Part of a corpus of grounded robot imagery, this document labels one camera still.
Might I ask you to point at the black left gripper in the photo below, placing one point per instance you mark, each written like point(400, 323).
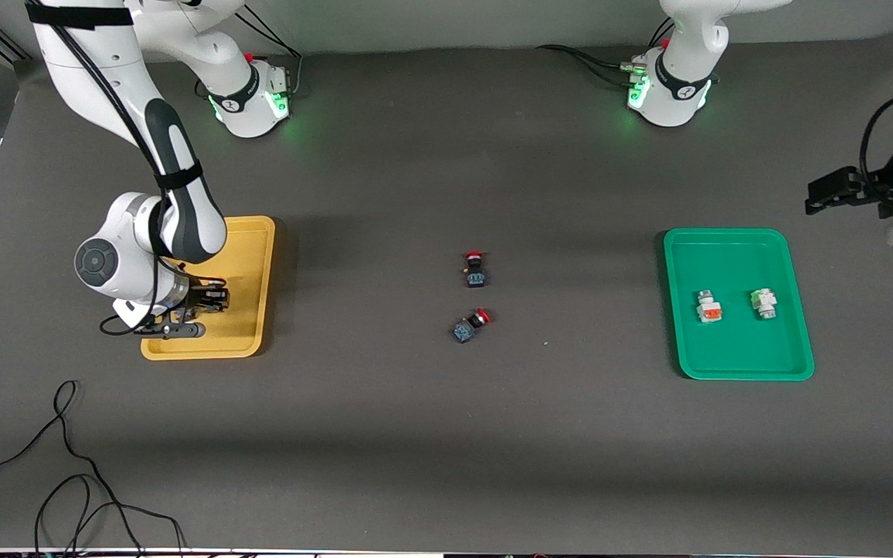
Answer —
point(878, 188)

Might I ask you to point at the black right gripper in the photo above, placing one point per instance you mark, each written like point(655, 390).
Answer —
point(200, 297)

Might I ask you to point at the white button with green cap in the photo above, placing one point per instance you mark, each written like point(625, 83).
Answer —
point(763, 304)

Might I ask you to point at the white button with orange base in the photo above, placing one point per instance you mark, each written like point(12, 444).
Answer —
point(708, 308)

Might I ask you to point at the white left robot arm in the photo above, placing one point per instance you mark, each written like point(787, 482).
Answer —
point(679, 93)

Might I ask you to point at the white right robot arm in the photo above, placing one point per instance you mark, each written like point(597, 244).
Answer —
point(183, 209)

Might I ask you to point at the yellow plastic tray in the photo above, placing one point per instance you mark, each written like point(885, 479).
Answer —
point(249, 263)

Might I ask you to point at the green plastic tray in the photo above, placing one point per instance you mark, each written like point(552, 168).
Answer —
point(733, 349)

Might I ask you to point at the dark grey table mat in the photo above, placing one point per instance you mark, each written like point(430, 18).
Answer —
point(446, 434)

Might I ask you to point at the red push button switch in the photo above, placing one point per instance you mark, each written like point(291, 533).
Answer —
point(463, 331)
point(475, 275)

